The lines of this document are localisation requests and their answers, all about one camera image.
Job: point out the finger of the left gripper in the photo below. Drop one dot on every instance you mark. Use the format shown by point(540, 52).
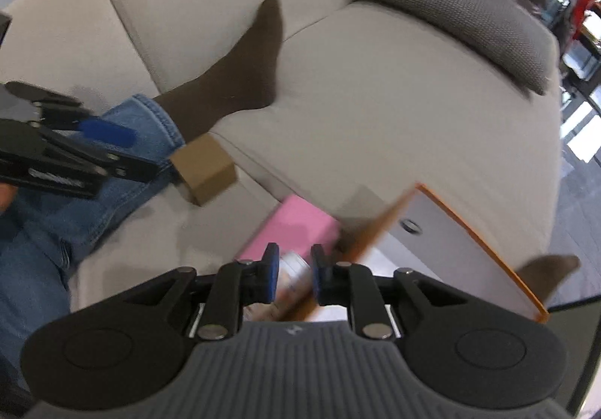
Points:
point(101, 130)
point(110, 163)

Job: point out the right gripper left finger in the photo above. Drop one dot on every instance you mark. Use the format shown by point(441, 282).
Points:
point(237, 285)

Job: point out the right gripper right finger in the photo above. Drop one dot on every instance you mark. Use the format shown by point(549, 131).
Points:
point(353, 287)

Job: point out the white lotion tube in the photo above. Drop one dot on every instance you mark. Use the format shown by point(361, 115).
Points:
point(294, 283)

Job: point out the person left hand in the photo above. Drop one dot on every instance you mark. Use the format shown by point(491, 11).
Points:
point(7, 194)

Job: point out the small kraft cardboard box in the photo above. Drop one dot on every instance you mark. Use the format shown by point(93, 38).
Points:
point(205, 168)

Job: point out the pink flat box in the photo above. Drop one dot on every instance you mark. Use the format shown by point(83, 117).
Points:
point(295, 226)

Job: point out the orange cardboard box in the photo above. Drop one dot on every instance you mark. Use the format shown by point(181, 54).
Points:
point(423, 234)

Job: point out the left leg brown sock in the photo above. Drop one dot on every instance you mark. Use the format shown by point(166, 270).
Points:
point(44, 235)

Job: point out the leg brown sock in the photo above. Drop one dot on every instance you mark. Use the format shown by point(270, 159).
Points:
point(544, 274)
point(44, 235)

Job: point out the beige sofa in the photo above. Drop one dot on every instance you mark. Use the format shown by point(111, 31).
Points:
point(370, 101)

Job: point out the right leg brown sock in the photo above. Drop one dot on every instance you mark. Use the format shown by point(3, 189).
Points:
point(544, 274)

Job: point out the grey checked cushion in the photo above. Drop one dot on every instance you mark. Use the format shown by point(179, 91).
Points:
point(500, 30)

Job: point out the black shelf trolley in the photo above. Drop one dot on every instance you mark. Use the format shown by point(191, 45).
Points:
point(572, 83)

